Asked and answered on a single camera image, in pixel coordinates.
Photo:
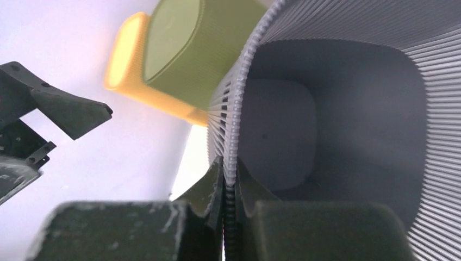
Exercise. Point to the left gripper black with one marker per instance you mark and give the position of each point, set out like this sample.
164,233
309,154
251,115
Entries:
24,151

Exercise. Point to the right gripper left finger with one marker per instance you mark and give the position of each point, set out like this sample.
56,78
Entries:
188,228

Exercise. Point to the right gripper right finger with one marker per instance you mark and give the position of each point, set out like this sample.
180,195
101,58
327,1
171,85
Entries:
271,229

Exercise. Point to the yellow plastic basket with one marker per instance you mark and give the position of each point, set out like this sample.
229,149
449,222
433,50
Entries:
124,69

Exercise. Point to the grey plastic basket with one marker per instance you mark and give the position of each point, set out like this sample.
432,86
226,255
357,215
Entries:
351,101

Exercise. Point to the green plastic basket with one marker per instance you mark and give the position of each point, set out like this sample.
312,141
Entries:
191,45

